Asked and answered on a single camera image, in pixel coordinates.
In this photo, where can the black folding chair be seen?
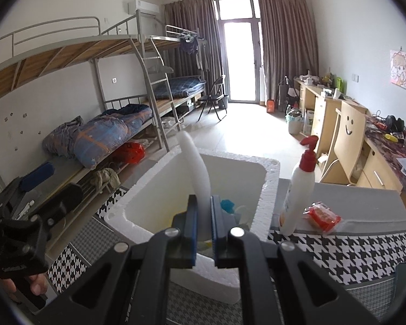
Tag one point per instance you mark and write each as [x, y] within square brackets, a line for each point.
[216, 100]

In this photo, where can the metal bunk bed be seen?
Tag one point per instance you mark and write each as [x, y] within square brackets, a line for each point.
[171, 40]
[71, 52]

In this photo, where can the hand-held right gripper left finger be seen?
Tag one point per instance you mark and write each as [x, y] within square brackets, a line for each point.
[190, 240]

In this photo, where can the brown curtain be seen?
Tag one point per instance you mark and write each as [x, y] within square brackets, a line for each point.
[189, 17]
[284, 47]

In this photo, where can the glass balcony door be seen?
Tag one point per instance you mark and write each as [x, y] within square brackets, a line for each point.
[240, 57]

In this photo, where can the navy mattress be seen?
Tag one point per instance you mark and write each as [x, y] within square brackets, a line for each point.
[179, 86]

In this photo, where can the red plastic bag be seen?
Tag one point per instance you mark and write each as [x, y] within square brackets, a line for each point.
[130, 152]

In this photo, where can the white pump lotion bottle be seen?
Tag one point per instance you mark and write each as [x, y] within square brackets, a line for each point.
[297, 196]

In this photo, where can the olive cloth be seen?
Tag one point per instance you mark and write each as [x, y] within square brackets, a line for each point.
[105, 177]

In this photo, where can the wooden desk with patterned top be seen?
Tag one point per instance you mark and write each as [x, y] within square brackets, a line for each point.
[379, 172]

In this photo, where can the blue face mask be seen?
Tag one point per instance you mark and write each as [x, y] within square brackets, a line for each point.
[227, 205]

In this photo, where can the white foam box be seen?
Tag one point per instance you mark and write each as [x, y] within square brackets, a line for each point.
[149, 196]

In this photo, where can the green packet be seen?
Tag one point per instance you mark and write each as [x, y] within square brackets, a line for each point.
[339, 83]

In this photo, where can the red snack packet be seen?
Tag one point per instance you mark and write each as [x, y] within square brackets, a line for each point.
[323, 216]

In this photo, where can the houndstooth tablecloth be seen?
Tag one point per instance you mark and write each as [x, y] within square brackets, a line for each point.
[341, 254]

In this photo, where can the white air conditioner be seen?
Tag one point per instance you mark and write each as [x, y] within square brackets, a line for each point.
[142, 6]

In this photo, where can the person's left hand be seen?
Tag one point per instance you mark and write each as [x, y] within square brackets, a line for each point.
[38, 283]

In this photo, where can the orange container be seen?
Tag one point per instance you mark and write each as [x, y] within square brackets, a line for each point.
[270, 105]

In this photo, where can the hanging dark clothes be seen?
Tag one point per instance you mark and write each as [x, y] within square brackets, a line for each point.
[189, 45]

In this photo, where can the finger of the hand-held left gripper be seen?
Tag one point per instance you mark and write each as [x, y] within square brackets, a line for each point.
[37, 176]
[64, 199]

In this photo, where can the wall poster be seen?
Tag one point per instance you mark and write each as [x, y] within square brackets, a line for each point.
[401, 71]

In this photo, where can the white foam net sleeve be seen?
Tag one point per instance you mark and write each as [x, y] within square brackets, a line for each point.
[196, 166]

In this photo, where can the plain wooden desk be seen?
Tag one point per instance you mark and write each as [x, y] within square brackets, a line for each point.
[321, 115]

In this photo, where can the yellow desk item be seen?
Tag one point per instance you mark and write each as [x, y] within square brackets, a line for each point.
[390, 137]

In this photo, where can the blue quilt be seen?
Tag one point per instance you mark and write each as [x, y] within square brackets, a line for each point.
[94, 135]

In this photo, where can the wooden smiley face chair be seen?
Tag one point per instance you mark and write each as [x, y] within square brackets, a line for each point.
[348, 135]

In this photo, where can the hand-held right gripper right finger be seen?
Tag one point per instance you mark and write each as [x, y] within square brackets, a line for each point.
[220, 243]

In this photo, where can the waste bin with bag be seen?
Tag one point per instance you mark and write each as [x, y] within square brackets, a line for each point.
[295, 123]

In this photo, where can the black round object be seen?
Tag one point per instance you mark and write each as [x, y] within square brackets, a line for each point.
[394, 123]

